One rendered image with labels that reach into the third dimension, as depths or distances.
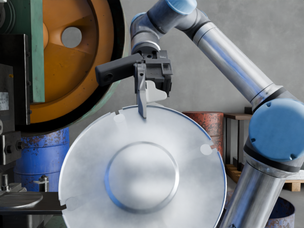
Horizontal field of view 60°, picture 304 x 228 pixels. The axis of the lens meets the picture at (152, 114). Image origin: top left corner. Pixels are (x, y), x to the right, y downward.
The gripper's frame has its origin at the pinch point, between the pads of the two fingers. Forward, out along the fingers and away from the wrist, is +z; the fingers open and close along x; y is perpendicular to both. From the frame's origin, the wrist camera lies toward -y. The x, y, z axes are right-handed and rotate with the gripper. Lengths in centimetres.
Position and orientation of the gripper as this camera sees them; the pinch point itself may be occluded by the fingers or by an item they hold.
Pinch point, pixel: (140, 115)
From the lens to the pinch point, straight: 52.6
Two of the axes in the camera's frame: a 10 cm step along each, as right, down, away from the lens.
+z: 0.7, 7.5, -6.6
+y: 10.0, -0.1, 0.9
